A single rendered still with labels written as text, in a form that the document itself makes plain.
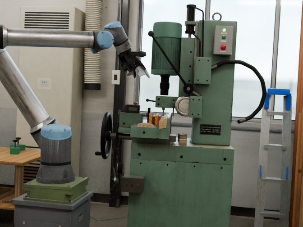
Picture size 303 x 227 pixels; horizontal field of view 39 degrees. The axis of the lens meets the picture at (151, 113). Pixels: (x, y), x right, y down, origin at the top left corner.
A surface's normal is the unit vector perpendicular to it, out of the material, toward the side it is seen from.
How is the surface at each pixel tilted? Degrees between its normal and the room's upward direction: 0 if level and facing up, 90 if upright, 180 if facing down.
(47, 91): 90
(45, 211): 90
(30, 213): 90
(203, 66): 90
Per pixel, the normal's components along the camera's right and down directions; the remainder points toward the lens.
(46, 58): -0.18, 0.04
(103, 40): 0.42, 0.06
